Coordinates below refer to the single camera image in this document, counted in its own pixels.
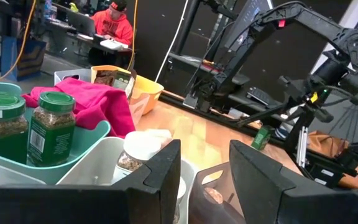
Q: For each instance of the black laptop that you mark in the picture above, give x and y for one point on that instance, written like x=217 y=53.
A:
x=81 y=23

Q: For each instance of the red cloth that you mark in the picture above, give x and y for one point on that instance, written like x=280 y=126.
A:
x=95 y=102

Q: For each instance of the person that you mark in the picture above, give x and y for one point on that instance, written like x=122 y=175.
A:
x=113 y=28

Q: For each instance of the black side desk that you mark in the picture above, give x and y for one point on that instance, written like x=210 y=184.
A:
x=185 y=60

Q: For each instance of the yellow-orange plastic bin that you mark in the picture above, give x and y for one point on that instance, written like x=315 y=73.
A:
x=148 y=90

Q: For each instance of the dark brown foil pouch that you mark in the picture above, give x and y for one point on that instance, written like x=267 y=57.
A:
x=104 y=77

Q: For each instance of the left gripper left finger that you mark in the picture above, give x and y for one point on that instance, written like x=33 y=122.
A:
x=73 y=205

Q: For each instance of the teal plastic bin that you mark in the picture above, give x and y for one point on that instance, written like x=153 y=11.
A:
x=82 y=149

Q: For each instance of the white-lid seasoning jar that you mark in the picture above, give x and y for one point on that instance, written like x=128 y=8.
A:
x=141 y=146
x=166 y=134

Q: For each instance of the dark green small box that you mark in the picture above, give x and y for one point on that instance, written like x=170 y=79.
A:
x=262 y=138

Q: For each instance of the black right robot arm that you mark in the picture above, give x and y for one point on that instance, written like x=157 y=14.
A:
x=306 y=18

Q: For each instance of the light grey plastic bin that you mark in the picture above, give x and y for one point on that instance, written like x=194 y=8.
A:
x=95 y=161

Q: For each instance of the dark translucent plastic bin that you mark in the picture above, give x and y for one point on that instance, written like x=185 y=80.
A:
x=197 y=199

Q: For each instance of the green-lid spice jar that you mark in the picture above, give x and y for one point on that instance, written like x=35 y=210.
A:
x=51 y=140

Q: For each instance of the silver aluminium bracket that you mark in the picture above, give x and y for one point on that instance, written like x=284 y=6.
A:
x=302 y=146

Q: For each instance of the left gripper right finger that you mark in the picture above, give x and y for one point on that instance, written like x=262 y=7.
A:
x=291 y=205

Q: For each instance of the brown bag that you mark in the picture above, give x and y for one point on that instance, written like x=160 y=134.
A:
x=325 y=143

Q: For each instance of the dark office desk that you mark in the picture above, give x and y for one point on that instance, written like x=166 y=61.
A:
x=61 y=43

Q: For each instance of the blue box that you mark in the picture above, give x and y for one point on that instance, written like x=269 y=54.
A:
x=23 y=62

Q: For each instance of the black keyboard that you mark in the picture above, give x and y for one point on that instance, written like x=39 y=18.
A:
x=258 y=96

